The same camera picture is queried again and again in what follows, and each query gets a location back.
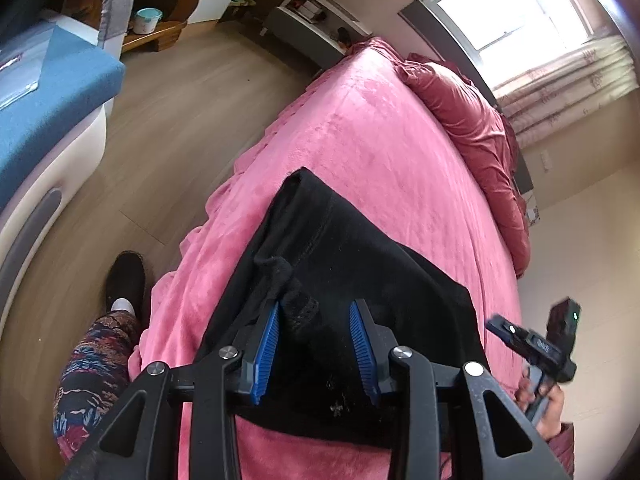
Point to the white and grey couch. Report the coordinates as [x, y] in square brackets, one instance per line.
[45, 200]

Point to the window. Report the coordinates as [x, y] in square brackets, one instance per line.
[510, 5]

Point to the person's right hand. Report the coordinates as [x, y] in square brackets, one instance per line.
[547, 412]

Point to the person's patterned trouser leg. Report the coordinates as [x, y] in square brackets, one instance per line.
[90, 375]

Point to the dark slipper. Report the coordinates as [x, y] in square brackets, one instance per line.
[125, 275]

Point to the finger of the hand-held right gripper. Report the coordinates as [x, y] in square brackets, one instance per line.
[505, 330]

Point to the teal cup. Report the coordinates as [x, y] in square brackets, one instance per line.
[146, 20]

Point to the dark pink pillow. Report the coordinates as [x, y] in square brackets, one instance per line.
[475, 125]

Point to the dark bed headboard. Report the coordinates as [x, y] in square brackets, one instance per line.
[450, 45]

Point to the person's right forearm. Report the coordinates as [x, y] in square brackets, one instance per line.
[562, 447]

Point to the grey bedside shelf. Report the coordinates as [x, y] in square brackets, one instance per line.
[305, 25]

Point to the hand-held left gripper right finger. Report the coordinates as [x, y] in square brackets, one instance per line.
[362, 355]

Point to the patterned curtain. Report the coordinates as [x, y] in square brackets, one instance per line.
[565, 90]

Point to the black pants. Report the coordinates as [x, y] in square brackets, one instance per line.
[350, 260]

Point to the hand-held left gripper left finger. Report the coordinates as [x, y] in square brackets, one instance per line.
[265, 350]

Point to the grey armchair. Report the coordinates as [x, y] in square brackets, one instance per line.
[112, 0]

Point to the pink fleece blanket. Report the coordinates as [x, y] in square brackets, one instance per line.
[350, 135]

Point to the blue mat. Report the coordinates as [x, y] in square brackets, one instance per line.
[45, 85]

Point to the low wooden stool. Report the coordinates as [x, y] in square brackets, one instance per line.
[157, 35]

